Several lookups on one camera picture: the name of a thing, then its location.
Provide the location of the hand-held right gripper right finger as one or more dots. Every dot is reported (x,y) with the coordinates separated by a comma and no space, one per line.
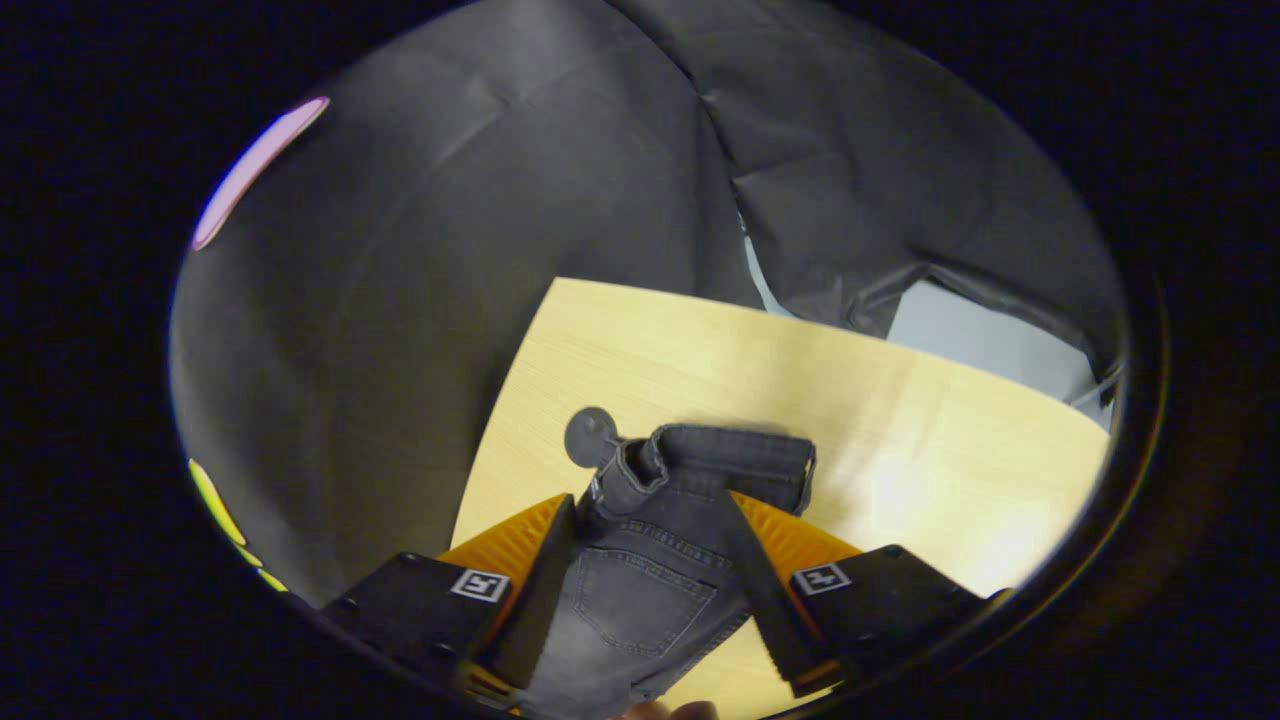
(775,610)

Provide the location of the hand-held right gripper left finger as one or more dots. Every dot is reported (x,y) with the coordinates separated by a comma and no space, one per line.
(545,600)

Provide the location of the black jeans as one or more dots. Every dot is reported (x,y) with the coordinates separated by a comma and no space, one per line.
(640,600)

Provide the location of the black backdrop cloth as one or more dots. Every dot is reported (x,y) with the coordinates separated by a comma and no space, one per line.
(500,250)

